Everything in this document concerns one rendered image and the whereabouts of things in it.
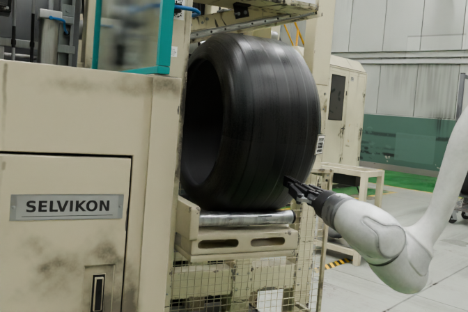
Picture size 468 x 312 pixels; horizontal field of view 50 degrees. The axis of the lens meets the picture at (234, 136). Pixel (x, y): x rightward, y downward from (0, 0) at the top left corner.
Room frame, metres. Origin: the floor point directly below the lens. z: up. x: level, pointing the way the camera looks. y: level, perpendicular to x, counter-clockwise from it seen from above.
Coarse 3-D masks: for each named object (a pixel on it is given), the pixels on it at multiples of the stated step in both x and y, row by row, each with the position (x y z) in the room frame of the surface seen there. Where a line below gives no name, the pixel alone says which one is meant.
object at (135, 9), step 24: (96, 0) 1.23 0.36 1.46; (120, 0) 1.02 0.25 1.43; (144, 0) 0.86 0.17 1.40; (168, 0) 0.74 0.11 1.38; (96, 24) 1.23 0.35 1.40; (120, 24) 1.00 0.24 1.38; (144, 24) 0.85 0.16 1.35; (168, 24) 0.75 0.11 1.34; (96, 48) 1.23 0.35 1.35; (120, 48) 0.99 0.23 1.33; (144, 48) 0.84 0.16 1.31; (168, 48) 0.75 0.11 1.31; (144, 72) 0.80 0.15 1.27; (168, 72) 0.75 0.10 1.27
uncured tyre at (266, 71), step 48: (240, 48) 1.47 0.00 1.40; (288, 48) 1.56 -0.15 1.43; (192, 96) 1.87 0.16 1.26; (240, 96) 1.39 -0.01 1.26; (288, 96) 1.43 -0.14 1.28; (192, 144) 1.87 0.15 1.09; (240, 144) 1.38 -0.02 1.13; (288, 144) 1.42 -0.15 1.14; (192, 192) 1.60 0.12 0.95; (240, 192) 1.43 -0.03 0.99
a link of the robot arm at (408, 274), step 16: (464, 112) 1.16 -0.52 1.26; (464, 128) 1.14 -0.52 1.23; (448, 144) 1.17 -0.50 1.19; (464, 144) 1.14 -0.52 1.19; (448, 160) 1.16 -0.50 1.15; (464, 160) 1.14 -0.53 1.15; (448, 176) 1.16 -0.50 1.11; (464, 176) 1.16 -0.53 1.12; (448, 192) 1.16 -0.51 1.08; (432, 208) 1.18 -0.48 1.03; (448, 208) 1.17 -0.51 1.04; (416, 224) 1.19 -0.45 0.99; (432, 224) 1.17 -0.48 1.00; (416, 240) 1.15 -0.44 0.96; (432, 240) 1.17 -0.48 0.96; (400, 256) 1.12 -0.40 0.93; (416, 256) 1.14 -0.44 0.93; (432, 256) 1.16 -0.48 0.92; (384, 272) 1.14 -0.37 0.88; (400, 272) 1.13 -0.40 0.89; (416, 272) 1.15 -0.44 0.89; (400, 288) 1.16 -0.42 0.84; (416, 288) 1.17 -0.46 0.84
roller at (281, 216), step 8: (200, 216) 1.45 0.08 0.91; (208, 216) 1.46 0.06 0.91; (216, 216) 1.47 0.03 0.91; (224, 216) 1.48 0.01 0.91; (232, 216) 1.49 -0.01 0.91; (240, 216) 1.50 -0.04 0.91; (248, 216) 1.51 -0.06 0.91; (256, 216) 1.52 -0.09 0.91; (264, 216) 1.54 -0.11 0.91; (272, 216) 1.55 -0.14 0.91; (280, 216) 1.56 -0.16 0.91; (288, 216) 1.57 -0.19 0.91; (200, 224) 1.45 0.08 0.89; (208, 224) 1.46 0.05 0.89; (216, 224) 1.47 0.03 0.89; (224, 224) 1.48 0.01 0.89; (232, 224) 1.49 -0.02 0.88; (240, 224) 1.51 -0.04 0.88; (248, 224) 1.52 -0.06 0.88; (256, 224) 1.53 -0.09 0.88; (264, 224) 1.55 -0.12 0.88
